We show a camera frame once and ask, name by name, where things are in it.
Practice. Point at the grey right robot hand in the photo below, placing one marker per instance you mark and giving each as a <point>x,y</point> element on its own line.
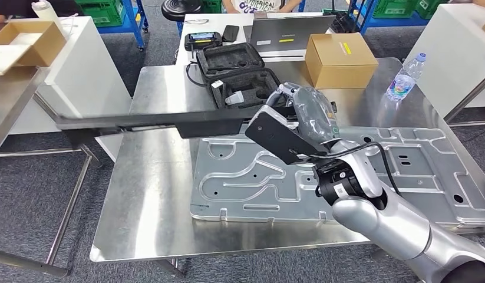
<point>316,113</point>

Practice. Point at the black plastic plate bracket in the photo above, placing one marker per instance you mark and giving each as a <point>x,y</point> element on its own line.
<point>148,119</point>

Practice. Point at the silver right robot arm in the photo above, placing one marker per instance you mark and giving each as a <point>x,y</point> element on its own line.
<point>382,222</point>

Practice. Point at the steel workbench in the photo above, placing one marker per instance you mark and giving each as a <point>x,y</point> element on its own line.
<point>156,187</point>

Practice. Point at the closed cardboard box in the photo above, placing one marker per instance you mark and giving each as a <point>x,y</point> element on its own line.
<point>340,62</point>

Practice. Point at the small white device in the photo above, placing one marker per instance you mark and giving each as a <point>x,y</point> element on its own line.
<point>235,97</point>

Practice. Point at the grey laptop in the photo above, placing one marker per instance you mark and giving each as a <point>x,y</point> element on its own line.
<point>289,35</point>

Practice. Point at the clear water bottle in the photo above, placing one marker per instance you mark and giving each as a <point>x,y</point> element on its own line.
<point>402,82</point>

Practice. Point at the stamped sheet metal panel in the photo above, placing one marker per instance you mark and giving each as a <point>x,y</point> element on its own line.
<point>246,183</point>

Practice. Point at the black foam-lined case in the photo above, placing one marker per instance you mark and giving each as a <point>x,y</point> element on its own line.
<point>230,62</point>

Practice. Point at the small white tag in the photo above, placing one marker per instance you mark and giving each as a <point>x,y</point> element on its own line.
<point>217,84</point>

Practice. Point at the blue metal cart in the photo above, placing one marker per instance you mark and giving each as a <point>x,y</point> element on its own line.
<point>135,23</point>
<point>367,19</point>

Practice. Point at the black phone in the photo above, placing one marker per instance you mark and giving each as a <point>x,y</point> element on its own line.
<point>230,33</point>

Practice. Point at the green plastic crate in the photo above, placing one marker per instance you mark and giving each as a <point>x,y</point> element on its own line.
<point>431,8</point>
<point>394,8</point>
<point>103,11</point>
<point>211,6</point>

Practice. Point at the black handheld controller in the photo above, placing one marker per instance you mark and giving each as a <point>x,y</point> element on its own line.
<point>203,41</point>

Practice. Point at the white table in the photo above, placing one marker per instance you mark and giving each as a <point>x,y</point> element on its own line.
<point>211,27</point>

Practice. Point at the eyeglasses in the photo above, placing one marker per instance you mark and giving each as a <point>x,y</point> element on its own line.
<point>196,21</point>

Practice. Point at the white cabinet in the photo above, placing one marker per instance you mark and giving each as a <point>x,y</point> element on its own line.
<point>86,78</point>
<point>453,47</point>

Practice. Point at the black round stool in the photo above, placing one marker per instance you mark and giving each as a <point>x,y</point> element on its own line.
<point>181,8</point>

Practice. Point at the white plastic bottle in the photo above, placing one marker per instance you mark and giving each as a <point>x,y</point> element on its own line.
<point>47,13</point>

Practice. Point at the open cardboard box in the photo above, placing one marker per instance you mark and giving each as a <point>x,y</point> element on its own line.
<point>35,43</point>

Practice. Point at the white foam sheet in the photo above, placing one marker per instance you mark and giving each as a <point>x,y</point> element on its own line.
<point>8,58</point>

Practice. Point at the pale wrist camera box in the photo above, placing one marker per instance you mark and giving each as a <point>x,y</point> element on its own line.
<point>277,136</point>

